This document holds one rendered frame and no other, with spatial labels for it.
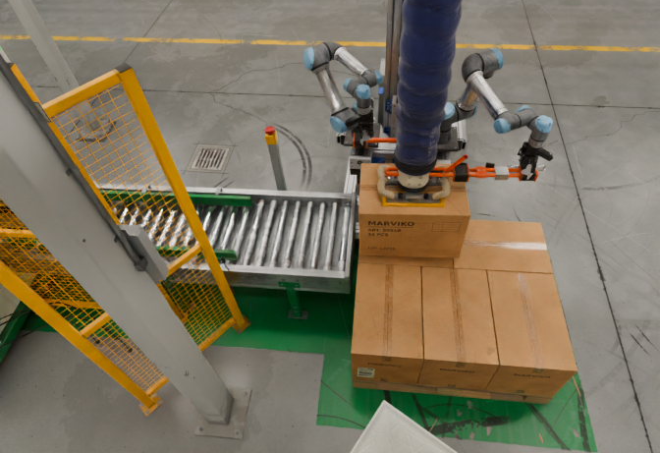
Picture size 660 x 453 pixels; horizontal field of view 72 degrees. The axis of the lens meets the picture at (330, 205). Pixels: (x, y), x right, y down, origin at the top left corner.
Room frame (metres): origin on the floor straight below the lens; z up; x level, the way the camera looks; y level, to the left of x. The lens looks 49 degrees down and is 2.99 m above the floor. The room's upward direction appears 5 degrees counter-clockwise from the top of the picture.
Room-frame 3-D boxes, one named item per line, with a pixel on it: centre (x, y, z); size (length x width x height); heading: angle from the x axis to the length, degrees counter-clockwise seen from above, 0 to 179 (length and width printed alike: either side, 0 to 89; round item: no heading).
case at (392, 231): (1.72, -0.48, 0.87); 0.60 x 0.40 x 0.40; 82
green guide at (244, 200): (2.32, 1.33, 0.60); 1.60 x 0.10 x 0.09; 80
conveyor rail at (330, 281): (1.68, 1.09, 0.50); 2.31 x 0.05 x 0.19; 80
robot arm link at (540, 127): (1.64, -1.06, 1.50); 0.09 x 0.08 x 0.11; 19
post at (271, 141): (2.39, 0.36, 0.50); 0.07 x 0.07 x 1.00; 80
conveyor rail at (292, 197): (2.32, 0.97, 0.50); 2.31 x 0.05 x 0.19; 80
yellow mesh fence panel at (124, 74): (1.26, 0.99, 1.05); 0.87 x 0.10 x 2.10; 132
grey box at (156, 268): (1.03, 0.77, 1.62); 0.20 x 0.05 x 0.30; 80
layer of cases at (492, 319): (1.39, -0.72, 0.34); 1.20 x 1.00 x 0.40; 80
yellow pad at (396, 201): (1.63, -0.46, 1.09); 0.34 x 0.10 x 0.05; 82
